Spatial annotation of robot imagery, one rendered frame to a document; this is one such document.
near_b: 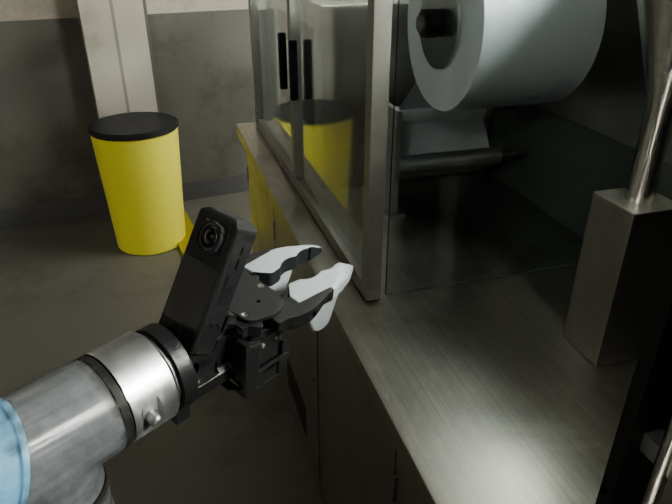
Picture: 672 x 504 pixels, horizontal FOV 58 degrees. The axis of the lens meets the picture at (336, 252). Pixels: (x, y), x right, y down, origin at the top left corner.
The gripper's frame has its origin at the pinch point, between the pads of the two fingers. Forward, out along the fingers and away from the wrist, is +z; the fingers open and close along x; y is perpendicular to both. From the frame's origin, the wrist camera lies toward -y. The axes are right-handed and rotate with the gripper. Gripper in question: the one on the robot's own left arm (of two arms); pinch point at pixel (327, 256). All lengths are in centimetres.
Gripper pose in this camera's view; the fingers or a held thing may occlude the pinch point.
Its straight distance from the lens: 60.0
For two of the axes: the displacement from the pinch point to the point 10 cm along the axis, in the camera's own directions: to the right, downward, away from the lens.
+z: 6.5, -3.6, 6.7
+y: -1.0, 8.3, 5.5
